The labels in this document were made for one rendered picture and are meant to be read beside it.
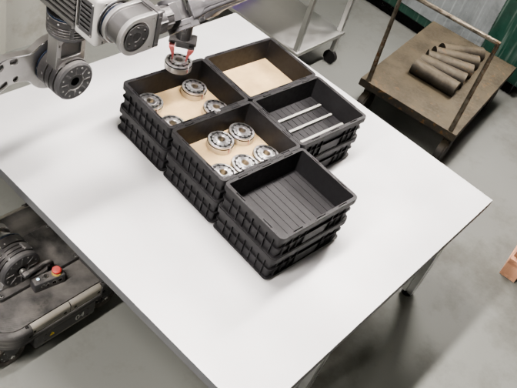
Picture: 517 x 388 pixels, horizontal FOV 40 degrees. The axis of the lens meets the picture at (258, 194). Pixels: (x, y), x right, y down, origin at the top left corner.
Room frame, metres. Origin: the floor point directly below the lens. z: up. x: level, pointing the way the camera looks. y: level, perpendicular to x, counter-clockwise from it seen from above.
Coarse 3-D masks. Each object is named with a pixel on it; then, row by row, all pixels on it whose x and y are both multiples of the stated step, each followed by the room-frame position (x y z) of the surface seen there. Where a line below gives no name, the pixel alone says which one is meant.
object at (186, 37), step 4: (188, 28) 2.19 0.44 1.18; (192, 28) 2.21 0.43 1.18; (180, 32) 2.18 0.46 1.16; (184, 32) 2.18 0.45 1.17; (188, 32) 2.19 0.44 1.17; (172, 36) 2.19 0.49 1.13; (176, 36) 2.19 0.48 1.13; (180, 36) 2.18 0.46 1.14; (184, 36) 2.18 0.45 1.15; (188, 36) 2.19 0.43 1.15; (192, 36) 2.23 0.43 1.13; (196, 36) 2.24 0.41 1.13; (168, 40) 2.17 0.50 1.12; (172, 40) 2.17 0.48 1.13; (176, 40) 2.17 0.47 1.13; (180, 40) 2.18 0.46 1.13; (184, 40) 2.18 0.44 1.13; (188, 40) 2.19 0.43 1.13; (192, 40) 2.21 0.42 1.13; (196, 40) 2.22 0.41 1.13; (188, 44) 2.18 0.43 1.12; (192, 44) 2.18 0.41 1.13
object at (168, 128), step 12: (192, 60) 2.38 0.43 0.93; (204, 60) 2.40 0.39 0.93; (156, 72) 2.21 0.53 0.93; (216, 72) 2.35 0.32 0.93; (228, 84) 2.31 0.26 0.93; (132, 96) 2.05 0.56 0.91; (144, 108) 2.01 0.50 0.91; (156, 120) 1.96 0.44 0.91; (192, 120) 2.01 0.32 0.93; (168, 132) 1.93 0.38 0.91
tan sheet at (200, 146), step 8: (256, 136) 2.18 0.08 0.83; (192, 144) 2.00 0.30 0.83; (200, 144) 2.02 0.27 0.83; (256, 144) 2.13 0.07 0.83; (264, 144) 2.15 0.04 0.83; (200, 152) 1.97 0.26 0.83; (208, 152) 1.99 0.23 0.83; (232, 152) 2.04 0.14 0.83; (240, 152) 2.05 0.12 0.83; (248, 152) 2.07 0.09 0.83; (208, 160) 1.95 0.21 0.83; (216, 160) 1.96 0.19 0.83; (224, 160) 1.98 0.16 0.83
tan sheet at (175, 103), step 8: (176, 88) 2.30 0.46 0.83; (160, 96) 2.21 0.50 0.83; (168, 96) 2.23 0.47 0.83; (176, 96) 2.24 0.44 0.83; (208, 96) 2.32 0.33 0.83; (168, 104) 2.18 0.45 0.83; (176, 104) 2.20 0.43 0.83; (184, 104) 2.21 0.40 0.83; (192, 104) 2.23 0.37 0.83; (200, 104) 2.25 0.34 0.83; (168, 112) 2.13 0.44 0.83; (176, 112) 2.15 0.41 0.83; (184, 112) 2.16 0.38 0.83; (192, 112) 2.18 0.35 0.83; (200, 112) 2.20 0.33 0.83; (184, 120) 2.12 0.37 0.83
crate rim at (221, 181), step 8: (240, 104) 2.21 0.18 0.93; (248, 104) 2.23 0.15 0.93; (224, 112) 2.12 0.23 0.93; (264, 112) 2.21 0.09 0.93; (200, 120) 2.03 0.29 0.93; (272, 120) 2.18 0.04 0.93; (176, 128) 1.94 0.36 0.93; (184, 128) 1.96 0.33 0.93; (280, 128) 2.15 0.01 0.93; (176, 136) 1.90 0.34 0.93; (288, 136) 2.12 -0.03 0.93; (184, 144) 1.88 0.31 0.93; (296, 144) 2.09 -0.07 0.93; (192, 152) 1.85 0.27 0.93; (288, 152) 2.03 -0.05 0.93; (200, 160) 1.82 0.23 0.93; (264, 160) 1.94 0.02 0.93; (208, 168) 1.80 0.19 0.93; (248, 168) 1.87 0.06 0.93; (216, 176) 1.78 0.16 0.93; (232, 176) 1.80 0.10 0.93; (224, 184) 1.77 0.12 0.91
